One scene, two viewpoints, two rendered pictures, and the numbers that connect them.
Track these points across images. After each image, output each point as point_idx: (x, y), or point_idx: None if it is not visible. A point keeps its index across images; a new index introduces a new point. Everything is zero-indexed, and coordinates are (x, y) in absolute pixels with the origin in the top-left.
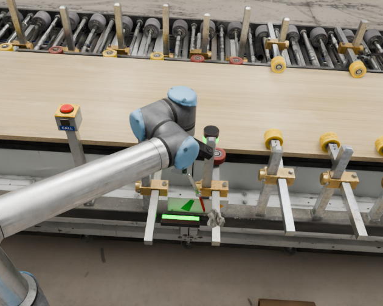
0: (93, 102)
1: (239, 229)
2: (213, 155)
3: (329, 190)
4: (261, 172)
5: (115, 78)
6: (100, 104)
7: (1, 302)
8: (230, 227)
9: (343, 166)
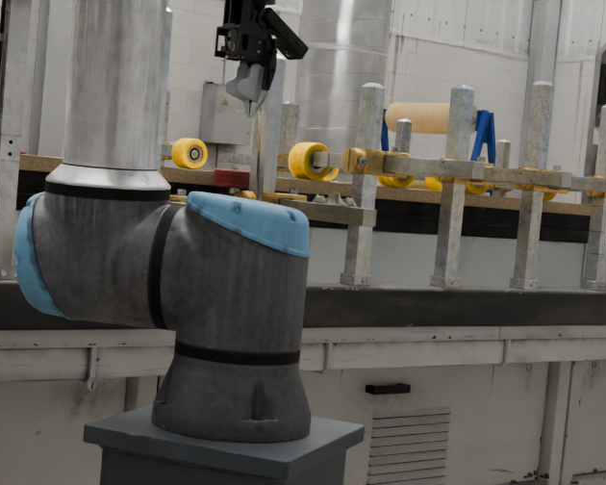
0: None
1: (317, 362)
2: (308, 48)
3: (458, 195)
4: (353, 148)
5: None
6: None
7: (148, 119)
8: (300, 360)
9: (467, 125)
